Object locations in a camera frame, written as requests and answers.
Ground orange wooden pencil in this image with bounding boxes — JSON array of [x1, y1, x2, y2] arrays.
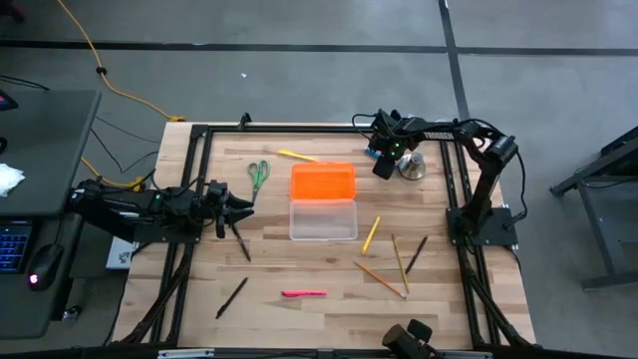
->
[[353, 260, 408, 300]]

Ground green-handled scissors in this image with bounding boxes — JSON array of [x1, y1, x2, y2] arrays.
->
[[247, 159, 272, 204]]

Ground black pen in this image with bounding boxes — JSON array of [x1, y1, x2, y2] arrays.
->
[[214, 276, 249, 321], [229, 223, 252, 263], [404, 234, 430, 275]]

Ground pink highlighter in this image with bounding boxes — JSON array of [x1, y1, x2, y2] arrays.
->
[[280, 289, 329, 299]]

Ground silver aluminium bracket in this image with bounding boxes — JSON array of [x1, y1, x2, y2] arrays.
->
[[437, 350, 493, 359], [158, 348, 215, 359]]

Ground yellow wooden pencil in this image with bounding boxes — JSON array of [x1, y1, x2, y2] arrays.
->
[[390, 232, 411, 295]]

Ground clear box with orange lid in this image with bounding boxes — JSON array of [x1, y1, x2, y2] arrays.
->
[[288, 162, 359, 242]]

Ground thin black cable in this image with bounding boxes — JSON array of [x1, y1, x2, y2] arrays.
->
[[90, 127, 160, 175], [0, 74, 51, 92], [94, 116, 160, 146]]

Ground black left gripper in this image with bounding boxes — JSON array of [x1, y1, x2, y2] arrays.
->
[[201, 179, 255, 239]]

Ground white crumpled tissue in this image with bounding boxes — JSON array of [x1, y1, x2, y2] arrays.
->
[[0, 163, 26, 198]]

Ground backlit keyboard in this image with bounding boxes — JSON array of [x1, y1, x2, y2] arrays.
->
[[0, 221, 34, 274]]

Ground black cylindrical object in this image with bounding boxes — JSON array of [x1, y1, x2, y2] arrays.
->
[[382, 318, 435, 359]]

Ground yellow highlighter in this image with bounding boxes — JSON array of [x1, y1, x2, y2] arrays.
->
[[277, 149, 319, 164]]

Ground white printed box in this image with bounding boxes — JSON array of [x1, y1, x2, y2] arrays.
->
[[105, 236, 139, 270]]

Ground black aluminium table frame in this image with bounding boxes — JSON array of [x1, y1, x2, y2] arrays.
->
[[107, 122, 537, 359]]

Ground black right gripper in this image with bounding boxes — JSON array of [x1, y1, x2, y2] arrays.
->
[[368, 109, 418, 180]]

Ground slim yellow pen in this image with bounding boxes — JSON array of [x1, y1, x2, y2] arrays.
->
[[361, 215, 382, 256]]

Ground black side table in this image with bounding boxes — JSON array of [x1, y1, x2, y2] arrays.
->
[[549, 124, 638, 291]]

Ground black device with red light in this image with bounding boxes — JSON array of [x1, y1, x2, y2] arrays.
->
[[0, 89, 20, 114]]

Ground metal cylinder weight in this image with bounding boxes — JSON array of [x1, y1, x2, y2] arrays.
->
[[397, 152, 428, 181]]

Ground black desk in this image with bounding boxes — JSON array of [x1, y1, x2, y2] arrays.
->
[[0, 89, 104, 340]]

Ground black computer mouse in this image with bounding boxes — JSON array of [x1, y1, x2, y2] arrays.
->
[[27, 242, 65, 292]]

